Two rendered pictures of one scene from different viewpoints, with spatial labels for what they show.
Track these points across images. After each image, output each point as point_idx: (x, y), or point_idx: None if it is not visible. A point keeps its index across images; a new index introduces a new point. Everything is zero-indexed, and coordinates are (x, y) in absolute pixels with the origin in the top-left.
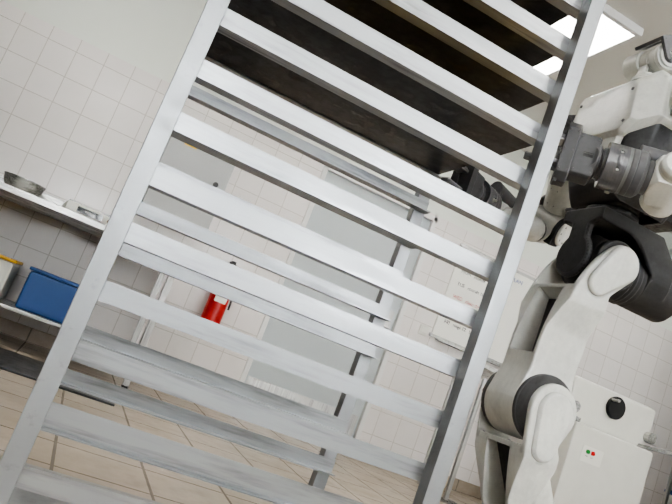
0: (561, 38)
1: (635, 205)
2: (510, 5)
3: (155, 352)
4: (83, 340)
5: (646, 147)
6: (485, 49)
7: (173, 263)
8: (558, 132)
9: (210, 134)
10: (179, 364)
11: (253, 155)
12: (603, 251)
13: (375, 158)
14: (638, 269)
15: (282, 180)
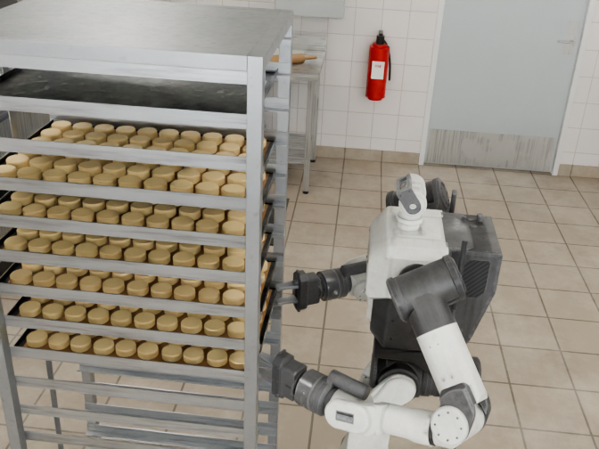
0: (239, 310)
1: (398, 347)
2: (187, 304)
3: (140, 430)
4: (97, 436)
5: (330, 377)
6: (182, 339)
7: (126, 387)
8: (252, 384)
9: (45, 436)
10: (156, 434)
11: (71, 439)
12: (381, 380)
13: (139, 422)
14: (413, 392)
15: (93, 446)
